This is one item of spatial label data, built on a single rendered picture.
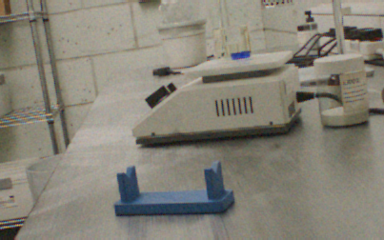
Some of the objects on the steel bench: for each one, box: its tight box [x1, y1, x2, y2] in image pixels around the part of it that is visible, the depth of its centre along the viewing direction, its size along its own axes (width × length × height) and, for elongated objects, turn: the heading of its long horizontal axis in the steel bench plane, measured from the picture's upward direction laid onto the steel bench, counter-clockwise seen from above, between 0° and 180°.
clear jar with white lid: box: [313, 53, 371, 128], centre depth 82 cm, size 6×6×8 cm
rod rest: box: [113, 161, 234, 215], centre depth 58 cm, size 10×3×4 cm, turn 111°
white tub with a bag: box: [156, 0, 207, 69], centre depth 193 cm, size 14×14×21 cm
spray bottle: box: [304, 10, 320, 50], centre depth 188 cm, size 4×4×11 cm
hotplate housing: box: [131, 64, 315, 145], centre depth 89 cm, size 22×13×8 cm, turn 115°
